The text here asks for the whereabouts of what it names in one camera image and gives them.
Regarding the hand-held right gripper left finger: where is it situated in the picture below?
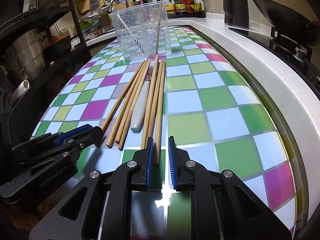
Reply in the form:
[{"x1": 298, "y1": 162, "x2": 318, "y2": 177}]
[{"x1": 28, "y1": 137, "x2": 154, "y2": 240}]

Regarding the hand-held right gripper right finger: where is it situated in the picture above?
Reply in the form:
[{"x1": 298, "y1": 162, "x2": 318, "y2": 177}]
[{"x1": 168, "y1": 136, "x2": 292, "y2": 240}]

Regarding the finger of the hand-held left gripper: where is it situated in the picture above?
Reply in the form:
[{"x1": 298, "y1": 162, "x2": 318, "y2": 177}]
[
  {"x1": 11, "y1": 124, "x2": 92, "y2": 156},
  {"x1": 12, "y1": 127, "x2": 103, "y2": 176}
]

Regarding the bunch of wooden chopsticks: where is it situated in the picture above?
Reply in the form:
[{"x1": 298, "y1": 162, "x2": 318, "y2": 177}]
[{"x1": 101, "y1": 54, "x2": 163, "y2": 151}]

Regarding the white handled metal fork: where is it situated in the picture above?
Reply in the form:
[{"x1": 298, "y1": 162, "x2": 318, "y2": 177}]
[{"x1": 130, "y1": 65, "x2": 151, "y2": 132}]

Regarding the clear plastic container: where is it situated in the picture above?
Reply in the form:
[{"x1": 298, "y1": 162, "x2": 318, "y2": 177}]
[{"x1": 110, "y1": 1, "x2": 173, "y2": 61}]

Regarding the white pipe piece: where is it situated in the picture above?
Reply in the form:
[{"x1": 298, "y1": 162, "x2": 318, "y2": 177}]
[{"x1": 11, "y1": 79, "x2": 30, "y2": 101}]

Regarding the checkered colourful tablecloth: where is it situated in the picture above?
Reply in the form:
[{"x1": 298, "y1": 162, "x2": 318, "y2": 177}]
[{"x1": 30, "y1": 26, "x2": 298, "y2": 240}]

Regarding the large steel pot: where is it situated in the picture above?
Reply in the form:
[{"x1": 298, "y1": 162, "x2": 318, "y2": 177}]
[{"x1": 5, "y1": 29, "x2": 47, "y2": 85}]

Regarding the black shelf rack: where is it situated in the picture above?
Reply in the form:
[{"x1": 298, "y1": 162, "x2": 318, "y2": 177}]
[{"x1": 0, "y1": 0, "x2": 92, "y2": 140}]

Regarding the green basin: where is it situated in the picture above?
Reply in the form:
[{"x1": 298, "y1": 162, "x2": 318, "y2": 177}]
[{"x1": 80, "y1": 19, "x2": 101, "y2": 33}]

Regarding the white striped utensil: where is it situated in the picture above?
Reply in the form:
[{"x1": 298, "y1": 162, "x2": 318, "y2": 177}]
[{"x1": 116, "y1": 17, "x2": 147, "y2": 55}]

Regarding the metal strainer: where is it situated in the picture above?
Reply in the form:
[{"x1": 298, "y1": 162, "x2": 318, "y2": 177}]
[{"x1": 80, "y1": 14, "x2": 101, "y2": 22}]

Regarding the wooden cutting board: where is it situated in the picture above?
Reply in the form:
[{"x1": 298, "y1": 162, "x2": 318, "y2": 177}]
[{"x1": 77, "y1": 0, "x2": 91, "y2": 13}]

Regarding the chrome faucet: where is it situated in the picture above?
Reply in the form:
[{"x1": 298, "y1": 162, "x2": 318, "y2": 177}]
[{"x1": 109, "y1": 0, "x2": 129, "y2": 13}]

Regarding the yellow label jug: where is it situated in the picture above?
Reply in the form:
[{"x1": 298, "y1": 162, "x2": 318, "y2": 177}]
[{"x1": 164, "y1": 0, "x2": 175, "y2": 18}]

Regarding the black stove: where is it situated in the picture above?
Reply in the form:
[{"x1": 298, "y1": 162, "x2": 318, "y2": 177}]
[{"x1": 229, "y1": 26, "x2": 320, "y2": 93}]

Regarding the metal stove knob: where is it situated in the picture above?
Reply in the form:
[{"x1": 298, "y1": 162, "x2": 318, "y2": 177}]
[{"x1": 293, "y1": 47, "x2": 307, "y2": 63}]

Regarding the black electric kettle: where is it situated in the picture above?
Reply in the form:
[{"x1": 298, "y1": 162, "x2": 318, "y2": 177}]
[{"x1": 222, "y1": 0, "x2": 250, "y2": 29}]

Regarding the black wok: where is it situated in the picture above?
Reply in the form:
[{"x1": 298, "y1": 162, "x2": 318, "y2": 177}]
[{"x1": 251, "y1": 0, "x2": 320, "y2": 47}]

